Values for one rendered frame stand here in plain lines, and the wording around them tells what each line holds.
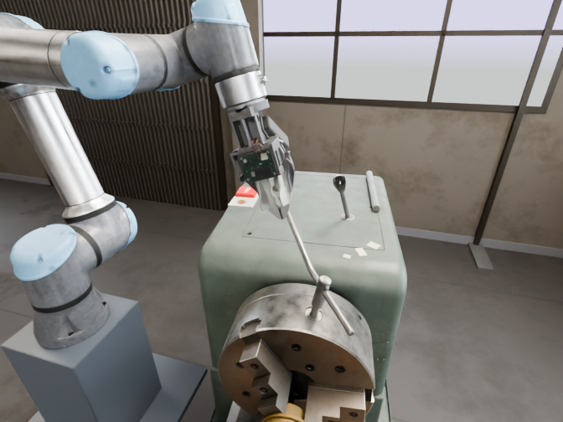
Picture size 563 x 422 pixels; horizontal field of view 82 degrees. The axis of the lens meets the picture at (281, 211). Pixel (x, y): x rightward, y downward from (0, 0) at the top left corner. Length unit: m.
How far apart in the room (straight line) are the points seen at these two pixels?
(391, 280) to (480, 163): 2.53
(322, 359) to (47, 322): 0.57
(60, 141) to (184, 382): 0.77
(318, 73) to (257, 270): 2.40
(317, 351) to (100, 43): 0.56
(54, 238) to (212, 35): 0.52
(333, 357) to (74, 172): 0.66
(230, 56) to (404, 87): 2.49
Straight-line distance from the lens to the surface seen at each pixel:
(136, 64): 0.48
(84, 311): 0.86
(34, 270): 0.79
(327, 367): 0.66
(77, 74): 0.48
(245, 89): 0.52
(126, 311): 0.91
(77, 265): 0.81
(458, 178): 3.21
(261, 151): 0.50
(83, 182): 0.85
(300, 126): 3.09
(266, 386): 0.63
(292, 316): 0.62
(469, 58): 2.98
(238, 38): 0.53
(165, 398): 1.16
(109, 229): 0.86
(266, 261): 0.74
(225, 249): 0.77
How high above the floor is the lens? 1.68
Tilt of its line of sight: 28 degrees down
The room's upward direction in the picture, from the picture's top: straight up
